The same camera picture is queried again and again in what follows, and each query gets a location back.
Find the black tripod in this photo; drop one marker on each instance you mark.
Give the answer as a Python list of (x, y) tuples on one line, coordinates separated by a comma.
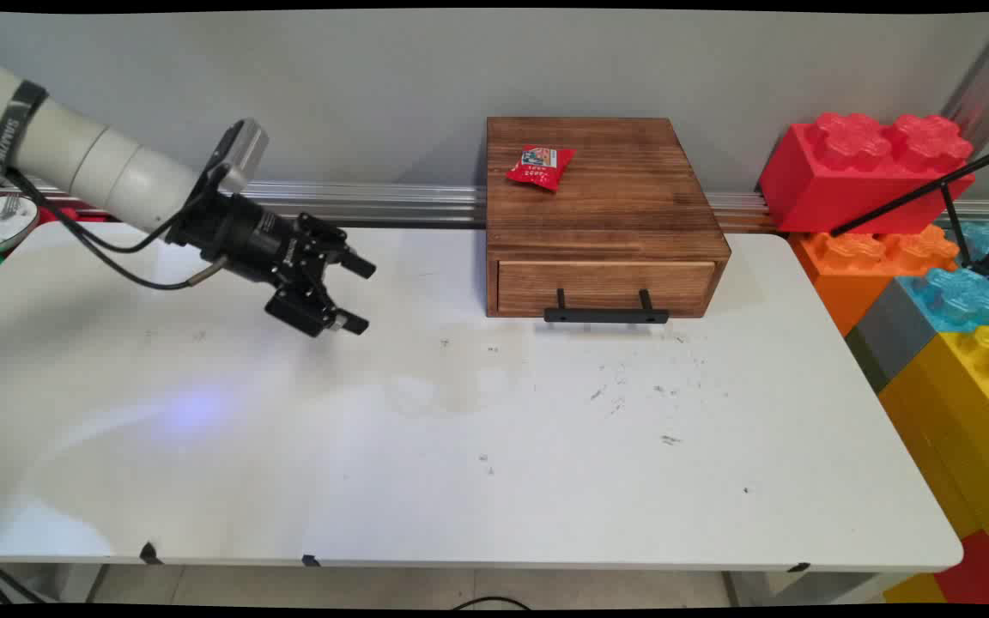
[(924, 190)]

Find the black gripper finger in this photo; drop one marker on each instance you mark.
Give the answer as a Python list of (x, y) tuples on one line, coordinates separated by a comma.
[(306, 311), (331, 245)]

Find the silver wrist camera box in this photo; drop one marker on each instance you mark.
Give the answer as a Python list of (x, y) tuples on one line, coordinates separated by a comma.
[(241, 154)]

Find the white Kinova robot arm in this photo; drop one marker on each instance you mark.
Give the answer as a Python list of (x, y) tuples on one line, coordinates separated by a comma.
[(100, 163)]

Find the grey toy brick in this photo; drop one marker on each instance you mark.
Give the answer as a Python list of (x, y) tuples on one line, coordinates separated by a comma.
[(885, 339)]

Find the orange toy brick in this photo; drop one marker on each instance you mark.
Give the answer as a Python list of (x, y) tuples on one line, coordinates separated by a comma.
[(855, 257)]

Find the silver metal post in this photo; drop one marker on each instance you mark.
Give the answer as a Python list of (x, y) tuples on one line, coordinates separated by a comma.
[(988, 81)]

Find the large yellow toy brick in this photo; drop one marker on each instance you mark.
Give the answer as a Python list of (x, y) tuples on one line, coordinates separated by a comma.
[(958, 412)]

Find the large red toy brick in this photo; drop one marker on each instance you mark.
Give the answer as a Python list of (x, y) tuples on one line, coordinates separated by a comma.
[(838, 184)]

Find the brown wooden drawer cabinet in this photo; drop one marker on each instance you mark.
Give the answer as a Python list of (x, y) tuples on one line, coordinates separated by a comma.
[(606, 215)]

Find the white plate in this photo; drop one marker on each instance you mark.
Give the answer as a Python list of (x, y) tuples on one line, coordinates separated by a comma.
[(14, 225)]

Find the red snack packet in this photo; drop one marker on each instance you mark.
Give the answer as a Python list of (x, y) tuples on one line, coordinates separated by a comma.
[(540, 166)]

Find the small red toy brick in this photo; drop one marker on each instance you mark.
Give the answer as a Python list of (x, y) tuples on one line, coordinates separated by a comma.
[(984, 575)]

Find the aluminium rail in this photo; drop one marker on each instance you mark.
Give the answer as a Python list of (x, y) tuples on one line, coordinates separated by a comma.
[(409, 202)]

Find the blue toy brick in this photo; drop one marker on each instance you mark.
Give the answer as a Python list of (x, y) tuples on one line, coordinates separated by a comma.
[(962, 296)]

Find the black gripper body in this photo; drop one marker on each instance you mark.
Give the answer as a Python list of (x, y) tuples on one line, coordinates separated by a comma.
[(241, 233)]

